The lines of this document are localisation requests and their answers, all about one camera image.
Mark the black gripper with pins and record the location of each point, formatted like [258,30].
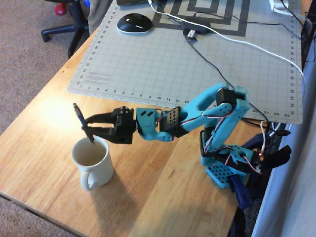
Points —
[122,129]

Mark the dark blue pen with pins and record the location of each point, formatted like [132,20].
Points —
[82,121]

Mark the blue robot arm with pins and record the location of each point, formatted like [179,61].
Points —
[207,98]

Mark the white ceramic mug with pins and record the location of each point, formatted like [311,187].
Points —
[98,170]

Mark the grey gridded cutting mat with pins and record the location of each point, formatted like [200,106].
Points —
[160,64]

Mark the black office chair base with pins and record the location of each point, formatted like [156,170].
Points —
[76,27]

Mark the black and silver computer mouse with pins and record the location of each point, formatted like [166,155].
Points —
[134,23]

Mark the khaki trouser leg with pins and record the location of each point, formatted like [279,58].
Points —
[97,14]

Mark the red dumbbell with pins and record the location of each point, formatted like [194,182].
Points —
[59,10]

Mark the black usb hub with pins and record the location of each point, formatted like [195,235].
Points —
[196,25]

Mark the dark blue table clamp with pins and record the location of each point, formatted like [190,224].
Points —
[240,192]

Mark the white box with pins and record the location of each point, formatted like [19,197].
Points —
[280,6]

